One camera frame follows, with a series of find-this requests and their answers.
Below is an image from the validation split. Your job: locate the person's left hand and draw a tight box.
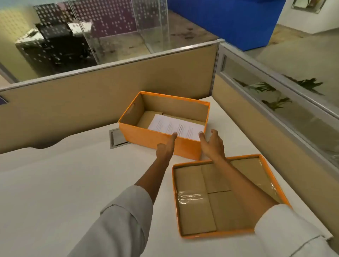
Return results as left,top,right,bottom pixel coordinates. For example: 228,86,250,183
155,132,178,162

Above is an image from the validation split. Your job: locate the person's right hand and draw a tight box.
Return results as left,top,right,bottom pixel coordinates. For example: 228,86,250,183
198,129,227,161

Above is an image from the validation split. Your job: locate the white printed paper sheet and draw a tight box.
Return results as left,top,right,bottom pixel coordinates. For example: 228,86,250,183
147,114,206,142

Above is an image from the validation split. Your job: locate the orange box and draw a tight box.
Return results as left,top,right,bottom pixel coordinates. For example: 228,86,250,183
118,91,211,161

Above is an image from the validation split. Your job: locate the orange box lid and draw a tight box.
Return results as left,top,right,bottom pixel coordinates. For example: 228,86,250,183
171,154,292,240

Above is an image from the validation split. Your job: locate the person's right forearm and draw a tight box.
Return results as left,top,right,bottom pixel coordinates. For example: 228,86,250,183
212,156,339,257

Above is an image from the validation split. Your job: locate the person's left forearm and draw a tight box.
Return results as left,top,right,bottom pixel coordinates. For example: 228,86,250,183
67,156,171,257

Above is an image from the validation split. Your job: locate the white desk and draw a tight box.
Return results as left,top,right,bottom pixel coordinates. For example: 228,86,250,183
0,96,335,257

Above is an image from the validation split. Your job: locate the beige partition with glass window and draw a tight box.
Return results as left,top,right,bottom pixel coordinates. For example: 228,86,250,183
211,42,339,247

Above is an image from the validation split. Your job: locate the green plant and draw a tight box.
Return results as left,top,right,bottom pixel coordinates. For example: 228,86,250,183
233,75,325,111

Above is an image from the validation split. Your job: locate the beige partition with number plate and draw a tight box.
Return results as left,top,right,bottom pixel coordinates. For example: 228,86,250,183
0,39,225,155

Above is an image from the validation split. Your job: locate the purple dotted panel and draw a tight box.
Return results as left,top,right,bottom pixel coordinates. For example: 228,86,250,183
59,0,149,38

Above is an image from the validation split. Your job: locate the black office furniture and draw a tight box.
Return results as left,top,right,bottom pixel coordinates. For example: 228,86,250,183
15,22,98,76

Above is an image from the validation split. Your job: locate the metal cable grommet plate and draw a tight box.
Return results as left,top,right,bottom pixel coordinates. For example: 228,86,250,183
109,128,130,149

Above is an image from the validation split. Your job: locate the blue wall panel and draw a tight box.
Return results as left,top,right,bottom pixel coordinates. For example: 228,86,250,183
167,0,287,52

